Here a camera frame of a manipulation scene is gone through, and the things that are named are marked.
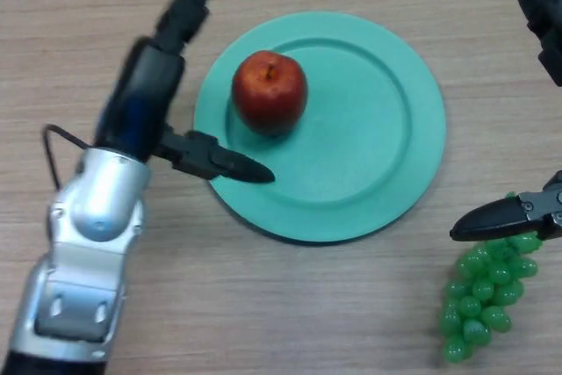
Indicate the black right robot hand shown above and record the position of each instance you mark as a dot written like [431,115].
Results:
[542,2]

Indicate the red apple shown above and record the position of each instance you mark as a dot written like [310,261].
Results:
[270,89]

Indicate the green grape bunch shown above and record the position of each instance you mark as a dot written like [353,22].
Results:
[478,296]

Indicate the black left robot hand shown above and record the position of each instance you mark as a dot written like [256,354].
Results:
[140,98]

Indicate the green round plate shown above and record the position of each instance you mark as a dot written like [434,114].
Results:
[351,151]

